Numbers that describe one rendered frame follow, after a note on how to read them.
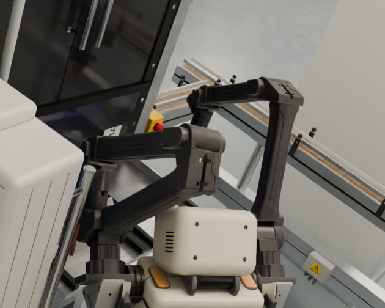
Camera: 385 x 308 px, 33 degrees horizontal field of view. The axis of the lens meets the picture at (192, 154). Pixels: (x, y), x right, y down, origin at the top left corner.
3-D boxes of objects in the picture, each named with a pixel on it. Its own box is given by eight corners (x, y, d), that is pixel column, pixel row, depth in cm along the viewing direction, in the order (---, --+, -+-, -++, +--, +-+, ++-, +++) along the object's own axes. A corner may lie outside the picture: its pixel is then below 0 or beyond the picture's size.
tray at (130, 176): (59, 162, 226) (61, 154, 224) (110, 145, 246) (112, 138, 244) (128, 220, 213) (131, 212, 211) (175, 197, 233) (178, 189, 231)
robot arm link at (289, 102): (278, 79, 158) (313, 84, 162) (252, 74, 170) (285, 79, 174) (247, 254, 164) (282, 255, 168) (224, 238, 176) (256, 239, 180)
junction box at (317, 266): (300, 267, 296) (309, 253, 292) (305, 263, 300) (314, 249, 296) (322, 284, 291) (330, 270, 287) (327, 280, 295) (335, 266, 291)
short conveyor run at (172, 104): (117, 147, 253) (128, 114, 245) (90, 126, 259) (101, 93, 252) (216, 114, 306) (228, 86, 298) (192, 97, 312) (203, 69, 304)
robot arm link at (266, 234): (260, 257, 161) (278, 257, 164) (257, 217, 164) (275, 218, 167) (242, 262, 169) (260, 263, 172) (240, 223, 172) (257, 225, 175)
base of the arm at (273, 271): (256, 283, 157) (297, 283, 162) (254, 250, 159) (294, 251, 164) (239, 286, 164) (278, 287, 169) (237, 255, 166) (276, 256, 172)
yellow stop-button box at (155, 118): (134, 126, 248) (139, 110, 244) (146, 121, 253) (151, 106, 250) (147, 136, 245) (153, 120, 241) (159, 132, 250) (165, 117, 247)
